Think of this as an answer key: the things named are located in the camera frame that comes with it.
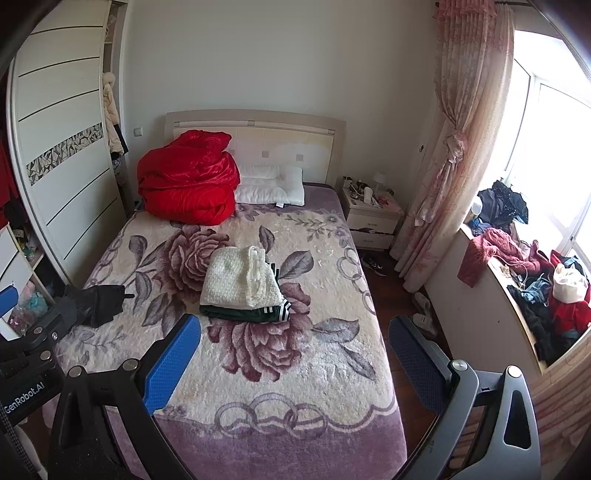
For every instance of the small table lamp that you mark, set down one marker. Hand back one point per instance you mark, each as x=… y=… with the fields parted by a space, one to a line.
x=379 y=180

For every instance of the window ledge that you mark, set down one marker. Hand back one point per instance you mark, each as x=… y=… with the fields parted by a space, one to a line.
x=471 y=314

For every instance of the pink floral curtain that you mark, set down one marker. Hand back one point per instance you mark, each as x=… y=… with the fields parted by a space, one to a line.
x=461 y=115

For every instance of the red hanging garment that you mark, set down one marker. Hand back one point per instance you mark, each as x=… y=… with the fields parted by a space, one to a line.
x=5 y=175

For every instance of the beige bed with headboard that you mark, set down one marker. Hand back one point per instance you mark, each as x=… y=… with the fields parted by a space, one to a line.
x=277 y=138

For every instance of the white wardrobe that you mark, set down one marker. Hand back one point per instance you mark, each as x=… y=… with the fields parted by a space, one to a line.
x=64 y=138

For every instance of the white slipper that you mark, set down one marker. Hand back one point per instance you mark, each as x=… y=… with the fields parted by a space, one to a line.
x=425 y=323
x=421 y=300

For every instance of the black sneaker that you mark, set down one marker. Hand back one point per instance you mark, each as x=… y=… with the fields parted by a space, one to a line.
x=373 y=266

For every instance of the cream hanging coat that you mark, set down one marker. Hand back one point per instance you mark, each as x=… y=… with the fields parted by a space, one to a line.
x=111 y=115

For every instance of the white nightstand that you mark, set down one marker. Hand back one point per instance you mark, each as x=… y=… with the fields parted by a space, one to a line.
x=369 y=221

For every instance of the black garment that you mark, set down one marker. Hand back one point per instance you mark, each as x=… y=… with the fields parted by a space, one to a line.
x=99 y=302

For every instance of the red quilt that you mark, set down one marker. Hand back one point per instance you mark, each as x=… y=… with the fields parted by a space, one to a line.
x=184 y=184

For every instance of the white knitted sweater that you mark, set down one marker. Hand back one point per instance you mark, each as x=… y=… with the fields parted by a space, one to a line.
x=231 y=277

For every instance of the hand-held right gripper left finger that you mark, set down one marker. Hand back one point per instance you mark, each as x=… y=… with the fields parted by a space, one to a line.
x=171 y=364

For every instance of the white pillow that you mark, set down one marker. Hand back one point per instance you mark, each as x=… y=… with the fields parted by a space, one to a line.
x=268 y=184

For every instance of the window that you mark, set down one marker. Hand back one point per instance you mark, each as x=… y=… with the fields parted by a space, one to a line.
x=554 y=138

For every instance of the pastel clothes bundle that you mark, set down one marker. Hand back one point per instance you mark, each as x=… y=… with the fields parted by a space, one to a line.
x=34 y=304

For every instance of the floral plush blanket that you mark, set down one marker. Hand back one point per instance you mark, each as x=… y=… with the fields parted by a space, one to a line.
x=286 y=415

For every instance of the white bottle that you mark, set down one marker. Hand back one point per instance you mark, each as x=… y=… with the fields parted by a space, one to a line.
x=367 y=194

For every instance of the pile of clothes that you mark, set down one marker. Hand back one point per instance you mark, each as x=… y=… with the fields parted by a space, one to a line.
x=498 y=244

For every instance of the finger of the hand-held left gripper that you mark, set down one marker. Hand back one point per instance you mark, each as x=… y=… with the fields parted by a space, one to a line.
x=60 y=318
x=6 y=301

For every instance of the green striped garment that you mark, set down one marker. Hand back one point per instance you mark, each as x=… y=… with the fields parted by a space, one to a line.
x=240 y=314

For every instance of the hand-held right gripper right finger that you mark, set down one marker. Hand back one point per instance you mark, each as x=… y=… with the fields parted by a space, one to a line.
x=415 y=364

